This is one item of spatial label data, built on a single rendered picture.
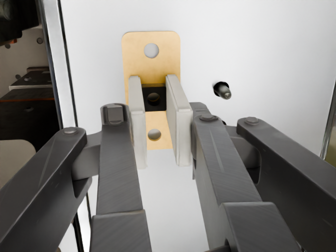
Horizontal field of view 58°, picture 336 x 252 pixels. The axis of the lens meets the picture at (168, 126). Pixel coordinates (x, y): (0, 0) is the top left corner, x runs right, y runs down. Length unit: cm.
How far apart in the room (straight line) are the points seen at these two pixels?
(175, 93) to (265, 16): 9
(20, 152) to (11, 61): 30
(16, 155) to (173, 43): 16
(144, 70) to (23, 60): 36
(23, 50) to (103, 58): 34
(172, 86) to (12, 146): 15
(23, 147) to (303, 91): 22
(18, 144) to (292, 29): 22
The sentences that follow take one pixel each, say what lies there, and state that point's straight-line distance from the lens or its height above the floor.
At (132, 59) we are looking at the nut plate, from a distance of 20.
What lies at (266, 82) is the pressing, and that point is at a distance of 23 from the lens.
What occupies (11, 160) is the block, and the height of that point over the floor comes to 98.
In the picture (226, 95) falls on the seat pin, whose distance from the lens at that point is 21.
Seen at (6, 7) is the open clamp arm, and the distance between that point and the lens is 22.
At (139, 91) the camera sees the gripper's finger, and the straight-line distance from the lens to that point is 17.
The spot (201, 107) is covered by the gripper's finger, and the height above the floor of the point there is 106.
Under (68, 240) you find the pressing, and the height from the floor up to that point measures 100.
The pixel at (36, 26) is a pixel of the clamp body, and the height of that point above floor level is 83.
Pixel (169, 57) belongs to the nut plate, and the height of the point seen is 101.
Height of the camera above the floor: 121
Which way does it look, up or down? 66 degrees down
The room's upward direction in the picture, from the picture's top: 165 degrees clockwise
